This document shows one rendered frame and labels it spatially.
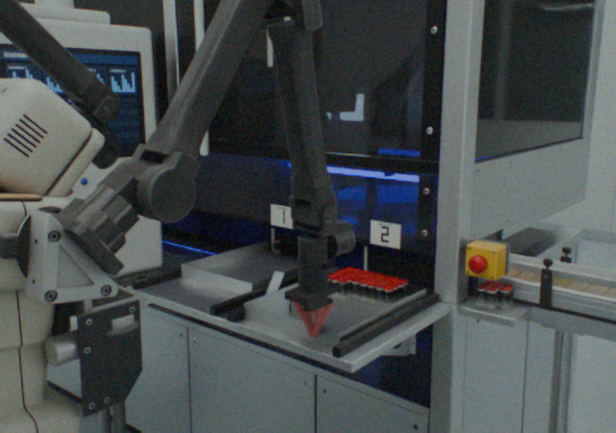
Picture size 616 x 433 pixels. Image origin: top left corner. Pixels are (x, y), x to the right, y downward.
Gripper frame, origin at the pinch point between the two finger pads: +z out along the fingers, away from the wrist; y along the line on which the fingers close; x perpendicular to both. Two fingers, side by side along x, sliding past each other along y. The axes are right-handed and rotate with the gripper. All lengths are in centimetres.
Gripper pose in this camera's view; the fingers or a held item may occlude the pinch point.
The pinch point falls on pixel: (313, 333)
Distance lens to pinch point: 122.6
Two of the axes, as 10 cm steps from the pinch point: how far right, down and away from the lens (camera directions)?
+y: 6.3, -1.6, 7.6
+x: -7.8, -1.3, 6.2
